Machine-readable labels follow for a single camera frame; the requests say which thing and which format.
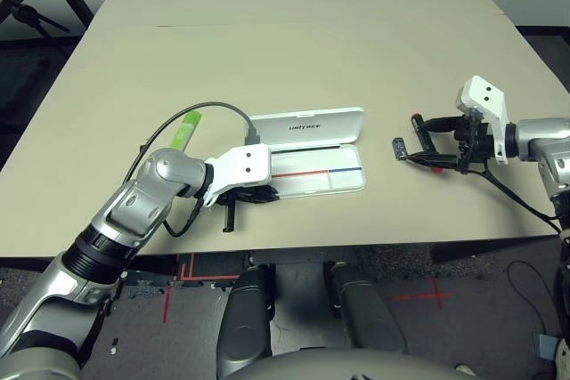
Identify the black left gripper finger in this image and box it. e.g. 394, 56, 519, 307
222, 198, 238, 234
250, 185, 281, 204

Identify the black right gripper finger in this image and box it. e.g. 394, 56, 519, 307
419, 116, 460, 134
401, 151, 460, 167

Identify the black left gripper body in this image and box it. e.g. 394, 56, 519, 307
217, 187, 256, 206

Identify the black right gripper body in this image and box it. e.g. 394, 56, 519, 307
453, 113, 495, 174

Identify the black marker with red cap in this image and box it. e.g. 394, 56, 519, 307
410, 111, 444, 175

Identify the small dark sharpener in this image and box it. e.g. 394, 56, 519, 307
390, 136, 409, 162

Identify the white hard pencil case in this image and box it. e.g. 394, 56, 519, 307
247, 107, 369, 199

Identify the green and white eraser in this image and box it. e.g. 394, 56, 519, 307
168, 111, 204, 152

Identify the dark grey left robot leg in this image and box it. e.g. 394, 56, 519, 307
215, 263, 277, 379

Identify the dark grey robot leg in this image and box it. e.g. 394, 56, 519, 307
215, 263, 277, 379
322, 262, 409, 357

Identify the dark grey right robot leg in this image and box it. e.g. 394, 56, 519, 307
322, 262, 409, 357

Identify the grey robot torso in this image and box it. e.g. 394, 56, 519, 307
222, 350, 486, 380

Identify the blue grey floor box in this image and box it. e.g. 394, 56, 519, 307
531, 330, 558, 361

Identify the beige floor object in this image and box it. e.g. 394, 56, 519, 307
551, 338, 570, 380

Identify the black tripod stand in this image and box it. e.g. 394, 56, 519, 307
0, 0, 72, 57

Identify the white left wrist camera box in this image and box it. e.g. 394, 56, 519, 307
202, 142, 272, 208

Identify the black table frame bar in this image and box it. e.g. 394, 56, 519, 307
247, 246, 481, 266

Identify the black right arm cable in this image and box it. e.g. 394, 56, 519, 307
458, 139, 565, 237

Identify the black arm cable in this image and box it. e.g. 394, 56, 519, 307
458, 139, 565, 237
126, 101, 262, 239

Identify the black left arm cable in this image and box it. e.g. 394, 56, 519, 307
126, 101, 262, 239

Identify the thin black floor cable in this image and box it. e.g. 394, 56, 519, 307
507, 259, 551, 335

